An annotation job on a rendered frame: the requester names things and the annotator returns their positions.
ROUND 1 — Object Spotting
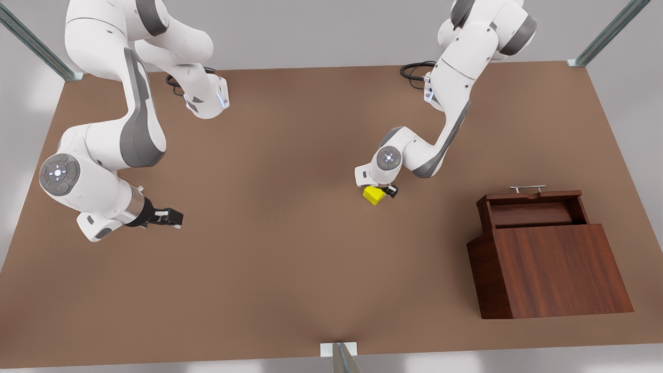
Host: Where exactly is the yellow square block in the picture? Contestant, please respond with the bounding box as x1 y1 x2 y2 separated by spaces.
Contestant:
363 185 387 207

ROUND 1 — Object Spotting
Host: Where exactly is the silver frame post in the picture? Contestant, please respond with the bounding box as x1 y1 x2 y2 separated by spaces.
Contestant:
320 341 362 373
0 4 85 82
567 0 652 68

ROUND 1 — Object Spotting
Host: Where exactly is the dark wooden cabinet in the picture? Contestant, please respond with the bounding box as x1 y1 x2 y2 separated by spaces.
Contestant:
467 223 635 320

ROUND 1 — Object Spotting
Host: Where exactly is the wooden drawer with silver handle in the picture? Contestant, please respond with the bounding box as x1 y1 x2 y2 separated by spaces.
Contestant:
476 184 591 236

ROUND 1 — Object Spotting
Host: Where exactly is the black cable loop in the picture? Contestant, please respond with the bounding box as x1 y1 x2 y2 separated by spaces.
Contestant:
400 61 437 90
166 67 217 97

